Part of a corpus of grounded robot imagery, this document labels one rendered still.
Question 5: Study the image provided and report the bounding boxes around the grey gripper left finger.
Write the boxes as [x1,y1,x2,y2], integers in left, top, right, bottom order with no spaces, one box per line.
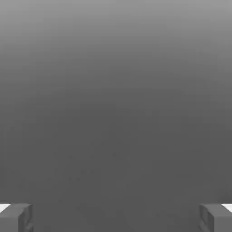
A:
[0,203,34,232]

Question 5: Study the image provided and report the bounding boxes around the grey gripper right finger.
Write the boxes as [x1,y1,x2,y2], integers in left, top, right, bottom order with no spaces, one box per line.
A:
[198,203,232,232]

